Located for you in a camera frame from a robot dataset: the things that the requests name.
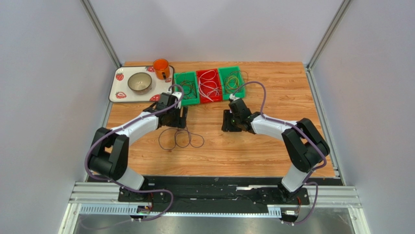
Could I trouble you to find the dark purple wire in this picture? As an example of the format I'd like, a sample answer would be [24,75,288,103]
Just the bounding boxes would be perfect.
[158,127,206,151]

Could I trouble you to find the red wire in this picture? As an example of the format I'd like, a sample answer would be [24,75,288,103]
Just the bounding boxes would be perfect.
[170,67,198,98]

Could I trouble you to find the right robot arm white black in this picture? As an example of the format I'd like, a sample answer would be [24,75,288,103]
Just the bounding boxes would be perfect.
[222,95,330,196]

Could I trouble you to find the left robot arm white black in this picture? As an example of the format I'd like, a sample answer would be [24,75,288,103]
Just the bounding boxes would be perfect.
[84,92,188,193]

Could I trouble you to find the right green bin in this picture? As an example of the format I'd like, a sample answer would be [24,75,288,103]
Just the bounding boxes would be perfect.
[217,66,246,101]

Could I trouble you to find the green bin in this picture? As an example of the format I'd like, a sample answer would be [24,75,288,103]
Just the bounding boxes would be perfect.
[217,66,246,101]
[173,72,200,106]

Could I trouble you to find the left green bin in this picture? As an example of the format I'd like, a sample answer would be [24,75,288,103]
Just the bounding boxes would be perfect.
[173,72,200,106]

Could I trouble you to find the beige ceramic bowl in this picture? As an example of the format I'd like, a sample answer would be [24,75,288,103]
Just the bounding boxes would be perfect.
[127,72,153,95]

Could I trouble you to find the orange mug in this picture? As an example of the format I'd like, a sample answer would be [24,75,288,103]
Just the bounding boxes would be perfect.
[152,58,170,80]

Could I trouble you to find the red bin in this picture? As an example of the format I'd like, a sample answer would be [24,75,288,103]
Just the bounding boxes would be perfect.
[196,69,223,103]

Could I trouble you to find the strawberry pattern tray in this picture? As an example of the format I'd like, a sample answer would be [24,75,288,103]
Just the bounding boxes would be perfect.
[109,66,174,103]

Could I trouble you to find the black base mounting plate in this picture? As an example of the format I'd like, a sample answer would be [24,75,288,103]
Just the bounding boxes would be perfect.
[118,176,312,214]

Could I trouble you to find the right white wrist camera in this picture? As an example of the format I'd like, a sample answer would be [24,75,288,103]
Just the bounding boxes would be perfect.
[228,94,240,102]

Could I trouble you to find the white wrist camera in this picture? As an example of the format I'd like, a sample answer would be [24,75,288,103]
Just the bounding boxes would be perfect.
[228,94,240,102]
[172,92,183,100]

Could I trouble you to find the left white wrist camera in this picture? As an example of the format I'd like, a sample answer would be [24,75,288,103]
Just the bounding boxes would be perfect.
[172,92,183,100]

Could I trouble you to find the black wires in bin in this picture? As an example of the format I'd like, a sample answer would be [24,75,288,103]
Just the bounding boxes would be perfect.
[175,76,198,100]

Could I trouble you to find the yellow green wires in bin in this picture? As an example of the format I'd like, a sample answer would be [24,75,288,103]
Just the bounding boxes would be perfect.
[224,70,249,95]

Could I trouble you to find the aluminium frame rail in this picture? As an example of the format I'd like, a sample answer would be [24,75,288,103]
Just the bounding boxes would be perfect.
[59,176,370,234]

